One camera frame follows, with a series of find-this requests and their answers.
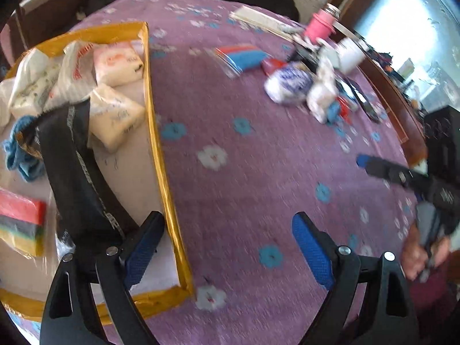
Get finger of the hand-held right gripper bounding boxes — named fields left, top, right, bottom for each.
left=356, top=154, right=432, bottom=198

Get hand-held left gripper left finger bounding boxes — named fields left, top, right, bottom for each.
left=39, top=211, right=165, bottom=345

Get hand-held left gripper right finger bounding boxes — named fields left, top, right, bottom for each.
left=292, top=213, right=420, bottom=345

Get red plastic bag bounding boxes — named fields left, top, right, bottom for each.
left=337, top=96, right=353, bottom=120

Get small blue tissue packet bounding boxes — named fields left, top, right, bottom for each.
left=324, top=100, right=343, bottom=124

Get black foil bag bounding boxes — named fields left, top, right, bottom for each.
left=37, top=99, right=140, bottom=256

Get yellow cardboard box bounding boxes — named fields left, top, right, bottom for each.
left=0, top=22, right=195, bottom=325

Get zip bag multicoloured foam strips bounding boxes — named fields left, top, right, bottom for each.
left=0, top=187, right=48, bottom=257

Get blue white plastic wrapper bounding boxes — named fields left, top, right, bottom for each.
left=263, top=62, right=314, bottom=106

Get white tissue pack grey print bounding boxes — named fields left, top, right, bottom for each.
left=87, top=84, right=147, bottom=152

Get small red packet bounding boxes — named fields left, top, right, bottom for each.
left=262, top=58, right=285, bottom=77

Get zip bag red blue foam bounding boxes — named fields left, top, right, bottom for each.
left=215, top=44, right=273, bottom=77

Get white tissue pack red print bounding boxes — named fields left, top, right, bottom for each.
left=45, top=41, right=100, bottom=111

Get pink tissue packet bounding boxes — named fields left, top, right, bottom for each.
left=93, top=41, right=145, bottom=87

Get printed white plastic bag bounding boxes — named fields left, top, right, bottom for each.
left=0, top=48, right=62, bottom=127

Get person's right hand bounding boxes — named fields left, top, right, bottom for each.
left=400, top=222, right=453, bottom=283

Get dark smartphone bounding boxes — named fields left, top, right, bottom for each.
left=344, top=78, right=382, bottom=123

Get wooden windowsill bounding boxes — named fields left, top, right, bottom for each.
left=359, top=57, right=429, bottom=145

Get purple floral tablecloth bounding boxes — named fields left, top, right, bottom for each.
left=54, top=0, right=432, bottom=345

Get white plastic jar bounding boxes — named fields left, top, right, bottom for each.
left=335, top=37, right=366, bottom=75

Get black electric motor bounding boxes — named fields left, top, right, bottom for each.
left=287, top=41, right=325, bottom=62

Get blue knit cloth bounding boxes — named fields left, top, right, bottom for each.
left=3, top=114, right=44, bottom=183

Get pink knit-covered bottle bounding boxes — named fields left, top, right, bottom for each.
left=303, top=3, right=341, bottom=43

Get paper notebook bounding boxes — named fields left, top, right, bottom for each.
left=229, top=5, right=307, bottom=37

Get brown armchair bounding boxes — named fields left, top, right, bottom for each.
left=11, top=0, right=89, bottom=56

